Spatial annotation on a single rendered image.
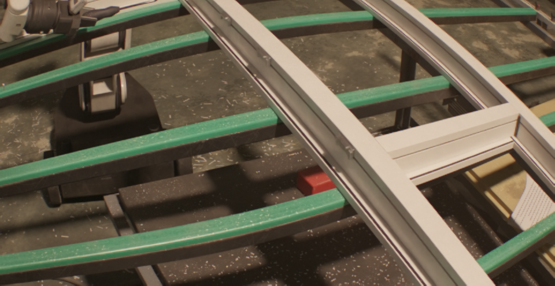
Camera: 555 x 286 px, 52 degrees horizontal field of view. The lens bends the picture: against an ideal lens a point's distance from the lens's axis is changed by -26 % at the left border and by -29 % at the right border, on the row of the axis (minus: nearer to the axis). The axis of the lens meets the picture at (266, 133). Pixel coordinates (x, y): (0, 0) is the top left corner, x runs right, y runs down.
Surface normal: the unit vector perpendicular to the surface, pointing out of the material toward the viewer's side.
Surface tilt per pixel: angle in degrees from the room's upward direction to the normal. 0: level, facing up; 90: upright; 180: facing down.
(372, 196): 90
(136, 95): 0
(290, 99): 90
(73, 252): 0
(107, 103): 108
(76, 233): 0
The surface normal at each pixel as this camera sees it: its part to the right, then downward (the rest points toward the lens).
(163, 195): 0.04, -0.84
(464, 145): 0.40, 0.51
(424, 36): -0.91, 0.18
